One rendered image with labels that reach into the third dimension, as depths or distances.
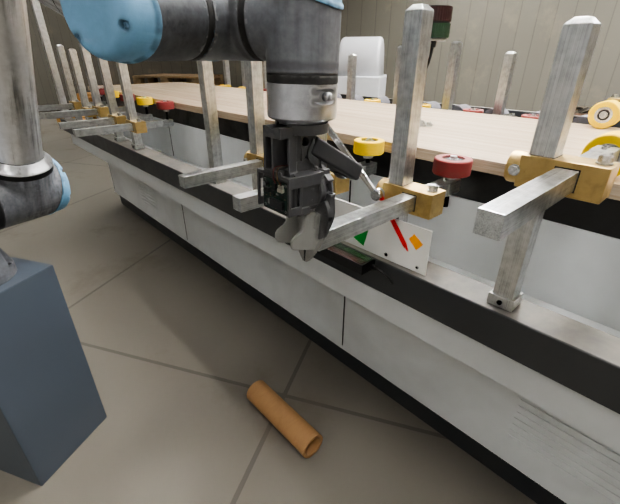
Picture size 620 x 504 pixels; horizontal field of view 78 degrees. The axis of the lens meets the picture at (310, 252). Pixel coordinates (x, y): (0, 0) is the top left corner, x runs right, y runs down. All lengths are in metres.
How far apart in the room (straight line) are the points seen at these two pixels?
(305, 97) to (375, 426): 1.15
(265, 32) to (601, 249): 0.72
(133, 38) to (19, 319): 0.90
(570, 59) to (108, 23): 0.55
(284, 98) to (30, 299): 0.92
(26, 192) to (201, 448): 0.89
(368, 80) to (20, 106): 3.92
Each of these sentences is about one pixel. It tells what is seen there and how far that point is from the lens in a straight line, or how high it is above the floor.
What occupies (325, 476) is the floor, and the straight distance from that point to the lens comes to 1.30.
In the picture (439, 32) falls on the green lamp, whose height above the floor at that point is 1.14.
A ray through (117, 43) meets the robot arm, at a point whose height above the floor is 1.11.
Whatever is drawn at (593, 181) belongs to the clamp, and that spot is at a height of 0.95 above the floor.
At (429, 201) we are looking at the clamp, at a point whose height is 0.86.
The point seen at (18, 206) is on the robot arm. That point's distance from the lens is 1.20.
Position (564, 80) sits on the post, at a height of 1.07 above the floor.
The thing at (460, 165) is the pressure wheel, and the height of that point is 0.90.
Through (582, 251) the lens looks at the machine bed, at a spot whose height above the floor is 0.76.
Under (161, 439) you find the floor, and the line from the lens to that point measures 1.45.
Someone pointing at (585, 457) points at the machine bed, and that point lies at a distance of 1.19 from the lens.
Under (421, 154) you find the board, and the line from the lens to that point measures 1.01.
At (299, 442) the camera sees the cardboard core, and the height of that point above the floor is 0.06.
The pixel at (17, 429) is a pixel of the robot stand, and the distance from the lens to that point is 1.34.
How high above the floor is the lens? 1.10
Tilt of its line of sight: 27 degrees down
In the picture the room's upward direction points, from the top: straight up
